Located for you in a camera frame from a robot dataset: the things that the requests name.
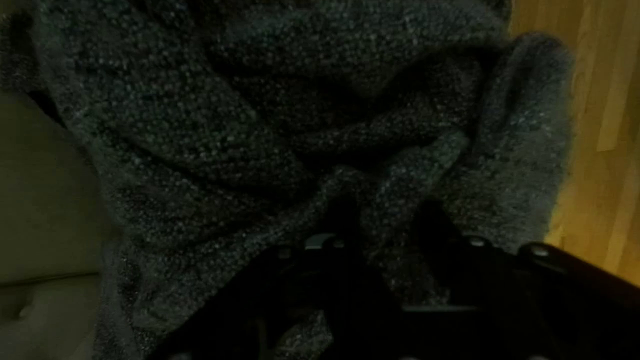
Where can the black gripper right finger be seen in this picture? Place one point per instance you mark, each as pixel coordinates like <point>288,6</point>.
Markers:
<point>507,301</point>

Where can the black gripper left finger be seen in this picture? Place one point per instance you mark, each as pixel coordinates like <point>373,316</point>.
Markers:
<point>312,293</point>

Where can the brown upholstered chair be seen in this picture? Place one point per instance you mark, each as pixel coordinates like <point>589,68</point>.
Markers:
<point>40,220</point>

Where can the dark grey knitted blanket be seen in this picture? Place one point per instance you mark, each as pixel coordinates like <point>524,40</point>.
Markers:
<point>267,120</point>

